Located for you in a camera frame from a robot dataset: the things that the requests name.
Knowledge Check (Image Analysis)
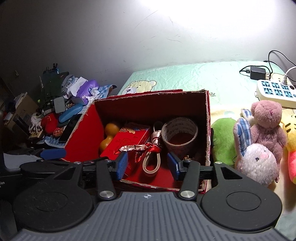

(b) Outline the orange wooden gourd toy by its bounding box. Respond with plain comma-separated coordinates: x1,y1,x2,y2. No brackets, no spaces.
100,123,120,152

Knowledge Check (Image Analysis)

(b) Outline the pink ribbon bundle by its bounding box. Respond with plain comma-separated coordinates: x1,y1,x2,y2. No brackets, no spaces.
118,127,162,161

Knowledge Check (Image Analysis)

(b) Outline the red gift box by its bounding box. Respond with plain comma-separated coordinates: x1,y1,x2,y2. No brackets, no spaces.
100,123,151,160

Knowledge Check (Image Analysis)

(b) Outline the red heart plush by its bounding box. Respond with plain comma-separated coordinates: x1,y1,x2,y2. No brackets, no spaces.
41,113,58,135

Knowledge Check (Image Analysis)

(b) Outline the green plush toy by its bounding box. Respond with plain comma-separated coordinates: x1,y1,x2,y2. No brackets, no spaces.
211,118,237,167

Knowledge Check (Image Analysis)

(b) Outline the red cardboard box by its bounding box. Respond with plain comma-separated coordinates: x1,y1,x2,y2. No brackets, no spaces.
61,89,212,194

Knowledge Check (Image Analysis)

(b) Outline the blue glasses case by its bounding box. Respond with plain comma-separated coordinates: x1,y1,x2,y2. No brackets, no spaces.
59,103,83,123

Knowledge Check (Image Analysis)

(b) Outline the purple tissue pack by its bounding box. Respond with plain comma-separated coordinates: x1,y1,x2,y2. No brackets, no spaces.
73,79,99,105

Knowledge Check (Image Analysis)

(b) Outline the white rabbit plush toy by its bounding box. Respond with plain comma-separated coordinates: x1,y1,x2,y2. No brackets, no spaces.
233,109,280,187

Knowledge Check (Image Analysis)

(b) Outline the pink bear plush toy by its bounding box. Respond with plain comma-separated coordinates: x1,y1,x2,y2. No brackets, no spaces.
250,100,287,164

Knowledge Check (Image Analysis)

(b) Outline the yellow tiger plush toy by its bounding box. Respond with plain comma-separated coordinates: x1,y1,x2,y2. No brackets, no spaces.
281,114,296,184

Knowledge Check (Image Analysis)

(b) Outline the white blue power strip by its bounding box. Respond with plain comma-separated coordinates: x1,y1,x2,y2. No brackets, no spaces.
256,80,296,109

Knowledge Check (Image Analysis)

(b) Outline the black power adapter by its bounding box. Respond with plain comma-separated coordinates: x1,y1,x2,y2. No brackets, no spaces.
250,66,266,80

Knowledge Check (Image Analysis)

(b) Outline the beige looped cord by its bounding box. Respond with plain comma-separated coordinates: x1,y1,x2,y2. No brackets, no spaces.
141,148,162,175

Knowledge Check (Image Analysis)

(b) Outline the black adapter cable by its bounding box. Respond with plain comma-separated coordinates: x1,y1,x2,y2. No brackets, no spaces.
239,49,296,82

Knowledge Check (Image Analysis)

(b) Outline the white charging cable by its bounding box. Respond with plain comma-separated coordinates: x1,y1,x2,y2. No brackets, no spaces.
280,66,296,87

